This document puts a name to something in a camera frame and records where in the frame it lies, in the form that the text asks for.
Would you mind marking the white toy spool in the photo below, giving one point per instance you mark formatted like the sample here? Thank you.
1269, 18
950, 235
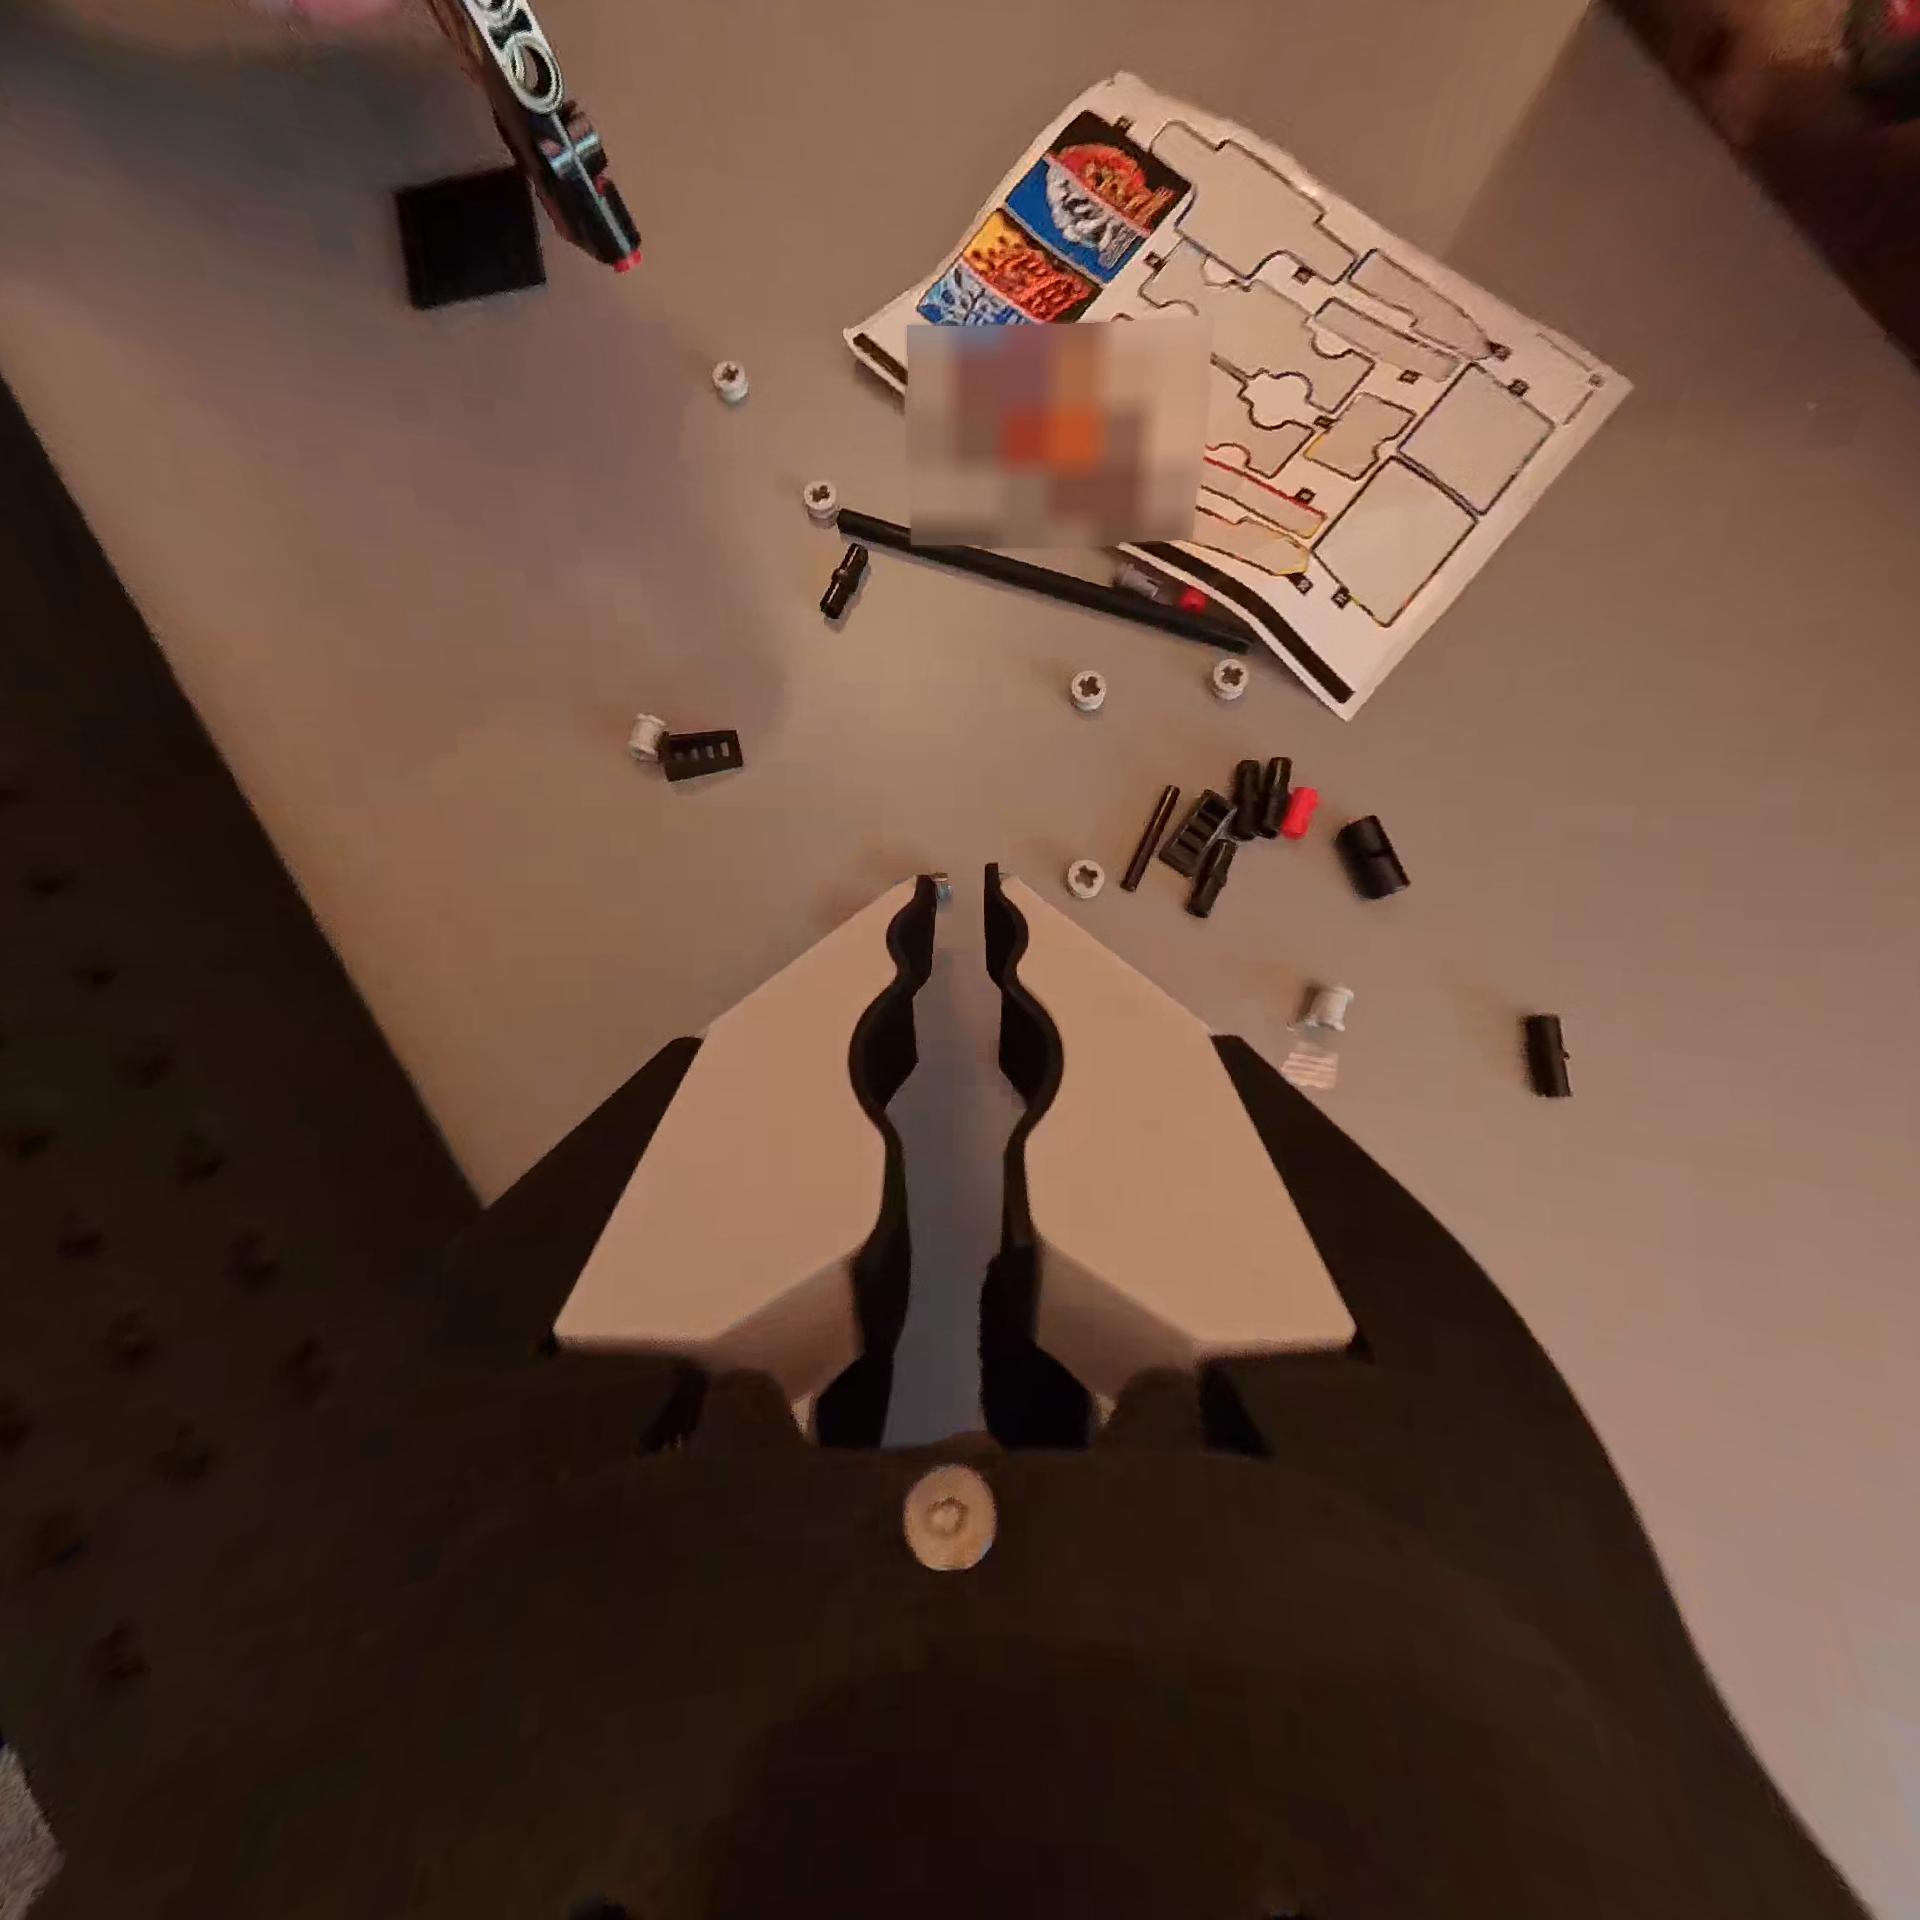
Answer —
1324, 1008
649, 737

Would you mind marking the grey desk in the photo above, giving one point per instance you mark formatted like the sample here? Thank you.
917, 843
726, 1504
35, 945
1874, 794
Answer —
1501, 902

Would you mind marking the black smooth square tile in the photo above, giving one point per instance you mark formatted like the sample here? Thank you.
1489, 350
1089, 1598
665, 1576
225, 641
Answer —
466, 240

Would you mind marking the long black toy axle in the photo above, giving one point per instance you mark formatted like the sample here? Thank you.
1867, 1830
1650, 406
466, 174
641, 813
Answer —
1051, 586

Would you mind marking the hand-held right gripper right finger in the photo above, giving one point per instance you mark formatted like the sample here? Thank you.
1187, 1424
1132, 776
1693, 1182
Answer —
1186, 1201

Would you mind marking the black toy grille tile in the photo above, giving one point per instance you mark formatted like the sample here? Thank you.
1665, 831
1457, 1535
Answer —
1197, 833

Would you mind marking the sticker sheet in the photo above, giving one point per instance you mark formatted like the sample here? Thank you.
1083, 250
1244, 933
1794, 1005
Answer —
1425, 451

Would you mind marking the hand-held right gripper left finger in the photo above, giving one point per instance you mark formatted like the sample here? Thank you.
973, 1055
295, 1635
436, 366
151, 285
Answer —
735, 1201

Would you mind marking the black toy connector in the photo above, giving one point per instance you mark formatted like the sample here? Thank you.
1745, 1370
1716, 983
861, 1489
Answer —
1373, 856

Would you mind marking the black toy grille slope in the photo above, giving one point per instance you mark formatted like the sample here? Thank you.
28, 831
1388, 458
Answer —
703, 754

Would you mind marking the clear toy piece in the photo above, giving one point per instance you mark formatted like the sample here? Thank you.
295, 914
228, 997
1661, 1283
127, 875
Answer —
1311, 1066

